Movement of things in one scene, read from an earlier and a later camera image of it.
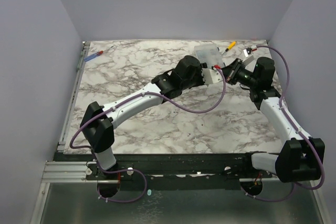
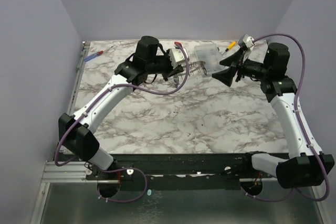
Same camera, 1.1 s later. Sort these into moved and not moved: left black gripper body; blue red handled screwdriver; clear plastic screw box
Moved: left black gripper body
Not moved: blue red handled screwdriver; clear plastic screw box
